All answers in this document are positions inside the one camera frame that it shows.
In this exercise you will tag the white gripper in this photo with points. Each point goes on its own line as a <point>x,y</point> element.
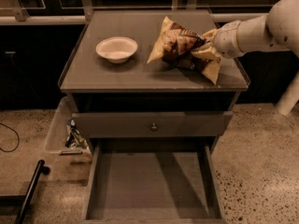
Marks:
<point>226,39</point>

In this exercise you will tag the brown sea salt chip bag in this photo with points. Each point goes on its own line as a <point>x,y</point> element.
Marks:
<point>174,45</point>

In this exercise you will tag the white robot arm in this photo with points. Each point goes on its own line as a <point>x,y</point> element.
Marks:
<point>276,31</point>

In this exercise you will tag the round brass drawer knob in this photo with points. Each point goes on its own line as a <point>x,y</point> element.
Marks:
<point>153,127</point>

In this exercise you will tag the grey drawer cabinet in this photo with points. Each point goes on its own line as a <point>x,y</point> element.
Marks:
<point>94,85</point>

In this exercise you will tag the grey top drawer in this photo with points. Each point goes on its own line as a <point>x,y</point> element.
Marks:
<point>137,124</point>

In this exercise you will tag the grey open middle drawer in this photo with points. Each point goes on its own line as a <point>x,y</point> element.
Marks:
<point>147,182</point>

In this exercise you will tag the white paper bowl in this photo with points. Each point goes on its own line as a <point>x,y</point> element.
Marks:
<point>117,49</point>

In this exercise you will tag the snack packets in bin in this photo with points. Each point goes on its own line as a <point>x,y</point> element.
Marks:
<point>74,138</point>

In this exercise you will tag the clear plastic storage bin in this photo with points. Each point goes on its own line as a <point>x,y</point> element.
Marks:
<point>58,132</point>

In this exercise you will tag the black metal bar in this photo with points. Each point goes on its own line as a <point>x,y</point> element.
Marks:
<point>19,204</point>

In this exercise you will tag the metal railing frame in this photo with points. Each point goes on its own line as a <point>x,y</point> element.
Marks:
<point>14,12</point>

